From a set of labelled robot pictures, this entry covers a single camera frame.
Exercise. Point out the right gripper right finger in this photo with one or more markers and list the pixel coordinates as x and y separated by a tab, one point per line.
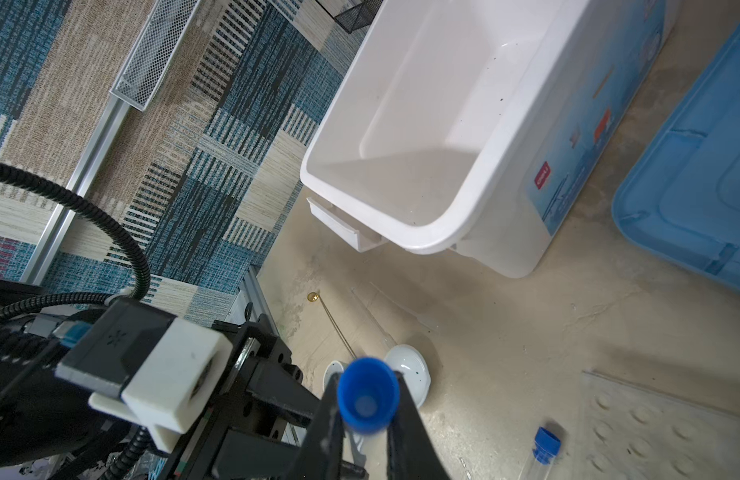
410	453

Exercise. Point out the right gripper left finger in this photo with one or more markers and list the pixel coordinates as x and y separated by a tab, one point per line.
321	454

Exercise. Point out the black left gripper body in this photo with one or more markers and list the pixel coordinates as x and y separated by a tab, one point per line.
240	434

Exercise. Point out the blue capped test tube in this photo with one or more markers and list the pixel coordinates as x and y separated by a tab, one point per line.
545	449
368	396

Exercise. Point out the white plastic storage bin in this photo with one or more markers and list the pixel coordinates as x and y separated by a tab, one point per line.
473	126

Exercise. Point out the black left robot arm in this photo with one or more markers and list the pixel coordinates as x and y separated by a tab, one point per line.
40	414

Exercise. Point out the small white porcelain dish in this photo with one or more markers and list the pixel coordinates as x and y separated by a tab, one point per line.
334	368

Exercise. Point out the large white porcelain dish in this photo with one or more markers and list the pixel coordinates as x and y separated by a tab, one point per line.
408	361

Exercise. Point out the clear glass stirring rod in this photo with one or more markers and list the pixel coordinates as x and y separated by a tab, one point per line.
417	304

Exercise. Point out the blue plastic bin lid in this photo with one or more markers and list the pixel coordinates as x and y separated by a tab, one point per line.
681	200

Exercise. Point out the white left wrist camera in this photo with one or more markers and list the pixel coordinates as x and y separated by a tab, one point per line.
149	367

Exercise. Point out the white wire mesh basket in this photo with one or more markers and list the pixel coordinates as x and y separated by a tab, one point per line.
146	65

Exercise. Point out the black wire mesh shelf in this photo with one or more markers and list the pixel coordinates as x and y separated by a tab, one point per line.
356	17

